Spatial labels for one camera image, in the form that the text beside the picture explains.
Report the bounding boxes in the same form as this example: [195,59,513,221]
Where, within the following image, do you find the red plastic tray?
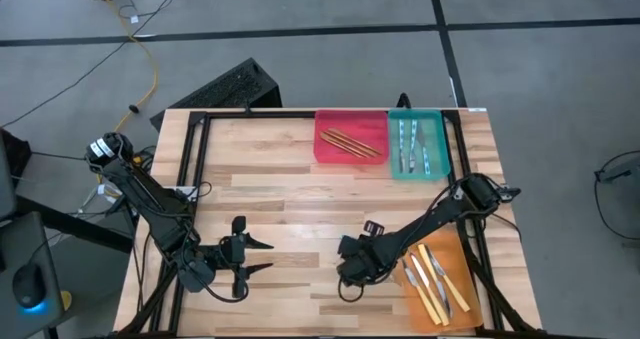
[313,109,391,166]

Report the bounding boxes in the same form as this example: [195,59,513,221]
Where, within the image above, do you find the wooden chopsticks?
[328,127,385,156]

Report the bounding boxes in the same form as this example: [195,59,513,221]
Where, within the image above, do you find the black metal table frame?
[117,108,546,339]

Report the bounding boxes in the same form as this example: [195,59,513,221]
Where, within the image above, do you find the gold cutlery piece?
[323,130,380,158]
[319,136,369,159]

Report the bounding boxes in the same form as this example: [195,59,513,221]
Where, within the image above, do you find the yellow cable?
[88,0,160,185]

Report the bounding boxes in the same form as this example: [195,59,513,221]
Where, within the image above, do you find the grey monitor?
[0,133,17,221]

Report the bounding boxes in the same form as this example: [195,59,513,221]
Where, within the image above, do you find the black perforated computer case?
[149,57,284,133]

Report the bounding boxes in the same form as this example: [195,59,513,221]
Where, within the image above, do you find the grey desk pad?
[0,211,67,339]

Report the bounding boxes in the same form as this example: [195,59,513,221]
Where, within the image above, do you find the teal plastic tray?
[387,107,452,182]

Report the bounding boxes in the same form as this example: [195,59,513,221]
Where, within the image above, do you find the black desk bar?
[14,193,135,254]

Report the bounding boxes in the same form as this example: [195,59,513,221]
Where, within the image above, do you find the orange plastic tray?
[394,227,485,333]

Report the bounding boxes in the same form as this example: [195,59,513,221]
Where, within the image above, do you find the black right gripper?
[337,221,396,288]

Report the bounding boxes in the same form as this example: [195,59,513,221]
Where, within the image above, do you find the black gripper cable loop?
[337,276,366,304]

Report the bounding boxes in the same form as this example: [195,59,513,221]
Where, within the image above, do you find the black computer mouse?
[11,262,49,311]

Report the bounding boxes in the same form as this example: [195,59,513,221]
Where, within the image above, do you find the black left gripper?
[214,216,275,299]

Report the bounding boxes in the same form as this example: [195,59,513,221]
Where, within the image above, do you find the black floor cable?
[0,0,181,130]

